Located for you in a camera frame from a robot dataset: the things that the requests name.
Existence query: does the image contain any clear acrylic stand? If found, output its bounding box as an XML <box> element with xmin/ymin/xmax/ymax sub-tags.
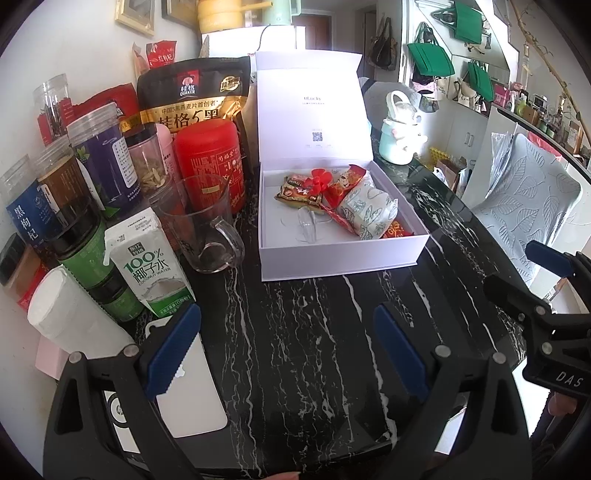
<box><xmin>281</xmin><ymin>208</ymin><xmax>333</xmax><ymax>243</ymax></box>

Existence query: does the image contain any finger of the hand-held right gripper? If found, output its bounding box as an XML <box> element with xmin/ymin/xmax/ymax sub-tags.
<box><xmin>483</xmin><ymin>274</ymin><xmax>591</xmax><ymax>344</ymax></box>
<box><xmin>525</xmin><ymin>240</ymin><xmax>591</xmax><ymax>296</ymax></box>

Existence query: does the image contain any green tote bag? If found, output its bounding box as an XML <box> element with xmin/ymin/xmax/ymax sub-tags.
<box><xmin>406</xmin><ymin>41</ymin><xmax>455</xmax><ymax>77</ymax></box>

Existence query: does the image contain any red goji packet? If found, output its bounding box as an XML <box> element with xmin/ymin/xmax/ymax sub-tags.
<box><xmin>146</xmin><ymin>41</ymin><xmax>178</xmax><ymax>70</ymax></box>

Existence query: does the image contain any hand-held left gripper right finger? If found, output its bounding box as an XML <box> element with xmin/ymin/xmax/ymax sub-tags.
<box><xmin>373</xmin><ymin>305</ymin><xmax>532</xmax><ymax>480</ymax></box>

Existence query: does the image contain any white round-cornered device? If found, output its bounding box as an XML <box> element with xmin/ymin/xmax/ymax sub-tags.
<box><xmin>102</xmin><ymin>390</ymin><xmax>139</xmax><ymax>462</ymax></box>

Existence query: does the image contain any white handbag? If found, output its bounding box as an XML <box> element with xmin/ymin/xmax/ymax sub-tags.
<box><xmin>455</xmin><ymin>76</ymin><xmax>478</xmax><ymax>109</ymax></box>

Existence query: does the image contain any white gift box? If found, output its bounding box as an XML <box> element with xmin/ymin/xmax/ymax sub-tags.
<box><xmin>255</xmin><ymin>51</ymin><xmax>431</xmax><ymax>282</ymax></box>

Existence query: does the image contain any red ketchup sachet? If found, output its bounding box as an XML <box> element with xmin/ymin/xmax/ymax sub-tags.
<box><xmin>325</xmin><ymin>203</ymin><xmax>365</xmax><ymax>234</ymax></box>

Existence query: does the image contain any purple label plastic jar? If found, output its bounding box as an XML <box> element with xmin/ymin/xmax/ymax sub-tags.
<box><xmin>67</xmin><ymin>102</ymin><xmax>139</xmax><ymax>217</ymax></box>

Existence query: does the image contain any white leaf-print packet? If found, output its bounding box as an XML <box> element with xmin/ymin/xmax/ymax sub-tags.
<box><xmin>335</xmin><ymin>178</ymin><xmax>399</xmax><ymax>241</ymax></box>

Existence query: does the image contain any brown jar with black lid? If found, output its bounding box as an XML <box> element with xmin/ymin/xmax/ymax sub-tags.
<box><xmin>0</xmin><ymin>233</ymin><xmax>49</xmax><ymax>311</ymax></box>

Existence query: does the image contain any dark picture frame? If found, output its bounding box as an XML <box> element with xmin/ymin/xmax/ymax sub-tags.
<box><xmin>161</xmin><ymin>0</ymin><xmax>199</xmax><ymax>24</ymax></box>

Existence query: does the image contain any brown cereal sachet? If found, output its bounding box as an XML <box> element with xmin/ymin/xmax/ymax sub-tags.
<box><xmin>276</xmin><ymin>173</ymin><xmax>324</xmax><ymax>207</ymax></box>

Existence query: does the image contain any brown label plastic jar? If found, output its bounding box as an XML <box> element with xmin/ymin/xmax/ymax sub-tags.
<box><xmin>34</xmin><ymin>136</ymin><xmax>100</xmax><ymax>227</ymax></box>

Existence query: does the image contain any mint green appliance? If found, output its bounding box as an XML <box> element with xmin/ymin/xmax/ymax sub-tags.
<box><xmin>263</xmin><ymin>0</ymin><xmax>303</xmax><ymax>26</ymax></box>

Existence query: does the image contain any clear plastic bag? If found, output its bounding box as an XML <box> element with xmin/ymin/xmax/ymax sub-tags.
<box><xmin>490</xmin><ymin>131</ymin><xmax>515</xmax><ymax>167</ymax></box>

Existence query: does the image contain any black oat bag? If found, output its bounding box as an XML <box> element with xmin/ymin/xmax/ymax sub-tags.
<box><xmin>137</xmin><ymin>55</ymin><xmax>252</xmax><ymax>134</ymax></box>

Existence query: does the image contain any small red gold candy packet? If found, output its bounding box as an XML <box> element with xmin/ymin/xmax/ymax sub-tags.
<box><xmin>382</xmin><ymin>220</ymin><xmax>415</xmax><ymax>239</ymax></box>

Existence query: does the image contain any gold picture frame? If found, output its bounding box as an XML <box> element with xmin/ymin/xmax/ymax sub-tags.
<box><xmin>115</xmin><ymin>0</ymin><xmax>155</xmax><ymax>37</ymax></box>

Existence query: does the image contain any person's right hand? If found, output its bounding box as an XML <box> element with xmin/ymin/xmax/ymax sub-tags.
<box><xmin>547</xmin><ymin>392</ymin><xmax>591</xmax><ymax>439</ymax></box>

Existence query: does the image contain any red tin canister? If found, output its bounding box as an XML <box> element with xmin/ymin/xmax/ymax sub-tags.
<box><xmin>174</xmin><ymin>119</ymin><xmax>246</xmax><ymax>215</ymax></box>

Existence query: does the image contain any yellow container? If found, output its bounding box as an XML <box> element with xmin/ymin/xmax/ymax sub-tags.
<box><xmin>198</xmin><ymin>0</ymin><xmax>243</xmax><ymax>34</ymax></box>

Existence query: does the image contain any white cabinet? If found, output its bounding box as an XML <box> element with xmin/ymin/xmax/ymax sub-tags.
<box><xmin>434</xmin><ymin>106</ymin><xmax>490</xmax><ymax>178</ymax></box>

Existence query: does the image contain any green label dark jar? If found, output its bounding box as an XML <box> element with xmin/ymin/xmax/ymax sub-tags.
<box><xmin>48</xmin><ymin>217</ymin><xmax>109</xmax><ymax>282</ymax></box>

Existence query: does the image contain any white smartphone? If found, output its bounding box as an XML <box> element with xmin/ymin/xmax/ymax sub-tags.
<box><xmin>144</xmin><ymin>318</ymin><xmax>229</xmax><ymax>439</ymax></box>

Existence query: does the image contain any pink bottle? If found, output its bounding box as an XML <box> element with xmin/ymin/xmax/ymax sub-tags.
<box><xmin>154</xmin><ymin>124</ymin><xmax>178</xmax><ymax>185</ymax></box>

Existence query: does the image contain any shelf of small bottles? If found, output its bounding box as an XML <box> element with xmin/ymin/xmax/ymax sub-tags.
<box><xmin>492</xmin><ymin>78</ymin><xmax>591</xmax><ymax>158</ymax></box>

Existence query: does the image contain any clear jar of yellow slices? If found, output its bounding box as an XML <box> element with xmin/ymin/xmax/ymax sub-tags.
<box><xmin>124</xmin><ymin>122</ymin><xmax>169</xmax><ymax>197</ymax></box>

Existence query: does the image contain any coconut water carton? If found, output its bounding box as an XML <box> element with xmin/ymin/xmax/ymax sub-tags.
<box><xmin>104</xmin><ymin>208</ymin><xmax>197</xmax><ymax>319</ymax></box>

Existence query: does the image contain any mint green kettle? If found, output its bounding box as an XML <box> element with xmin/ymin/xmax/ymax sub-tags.
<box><xmin>379</xmin><ymin>91</ymin><xmax>428</xmax><ymax>165</ymax></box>

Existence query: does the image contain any red foil bag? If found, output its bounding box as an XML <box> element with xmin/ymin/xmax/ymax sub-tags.
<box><xmin>74</xmin><ymin>83</ymin><xmax>140</xmax><ymax>134</ymax></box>

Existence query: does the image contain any small cardboard box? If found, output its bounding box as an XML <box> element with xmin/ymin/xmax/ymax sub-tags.
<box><xmin>436</xmin><ymin>159</ymin><xmax>467</xmax><ymax>195</ymax></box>

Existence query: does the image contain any clear jar with red contents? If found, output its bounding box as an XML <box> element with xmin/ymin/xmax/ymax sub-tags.
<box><xmin>32</xmin><ymin>74</ymin><xmax>75</xmax><ymax>146</ymax></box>

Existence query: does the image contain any black handbag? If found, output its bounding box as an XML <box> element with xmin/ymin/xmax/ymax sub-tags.
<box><xmin>372</xmin><ymin>18</ymin><xmax>399</xmax><ymax>70</ymax></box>

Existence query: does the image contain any blue label plastic jar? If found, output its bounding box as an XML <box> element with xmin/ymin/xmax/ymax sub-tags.
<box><xmin>0</xmin><ymin>154</ymin><xmax>63</xmax><ymax>259</ymax></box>

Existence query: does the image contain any red heart keychain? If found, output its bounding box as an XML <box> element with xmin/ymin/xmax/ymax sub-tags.
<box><xmin>307</xmin><ymin>168</ymin><xmax>334</xmax><ymax>192</ymax></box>

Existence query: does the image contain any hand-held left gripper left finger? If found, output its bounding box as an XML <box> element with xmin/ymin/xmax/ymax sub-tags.
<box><xmin>44</xmin><ymin>302</ymin><xmax>204</xmax><ymax>480</ymax></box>

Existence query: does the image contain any white paper towel roll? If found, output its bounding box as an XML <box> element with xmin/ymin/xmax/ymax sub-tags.
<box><xmin>27</xmin><ymin>267</ymin><xmax>134</xmax><ymax>361</ymax></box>

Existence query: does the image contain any red gold snack packet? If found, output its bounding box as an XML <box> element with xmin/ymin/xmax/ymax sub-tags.
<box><xmin>323</xmin><ymin>164</ymin><xmax>368</xmax><ymax>208</ymax></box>

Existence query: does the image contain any leaf-pattern chair cover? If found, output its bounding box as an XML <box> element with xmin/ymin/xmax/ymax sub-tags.
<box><xmin>462</xmin><ymin>134</ymin><xmax>585</xmax><ymax>296</ymax></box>

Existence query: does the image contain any pale orange packet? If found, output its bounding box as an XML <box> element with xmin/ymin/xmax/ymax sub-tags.
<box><xmin>133</xmin><ymin>42</ymin><xmax>149</xmax><ymax>79</ymax></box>

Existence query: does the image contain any small dark green jar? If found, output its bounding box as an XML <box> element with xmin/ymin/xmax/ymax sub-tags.
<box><xmin>88</xmin><ymin>270</ymin><xmax>145</xmax><ymax>324</ymax></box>

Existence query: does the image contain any dark brown box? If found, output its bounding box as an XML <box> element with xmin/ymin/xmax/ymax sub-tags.
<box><xmin>233</xmin><ymin>108</ymin><xmax>259</xmax><ymax>169</ymax></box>

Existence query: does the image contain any pink box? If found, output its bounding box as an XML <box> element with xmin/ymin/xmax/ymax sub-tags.
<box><xmin>36</xmin><ymin>335</ymin><xmax>70</xmax><ymax>380</ymax></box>

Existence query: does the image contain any glass mug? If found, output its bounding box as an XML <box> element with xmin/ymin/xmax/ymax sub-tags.
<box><xmin>168</xmin><ymin>174</ymin><xmax>245</xmax><ymax>274</ymax></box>

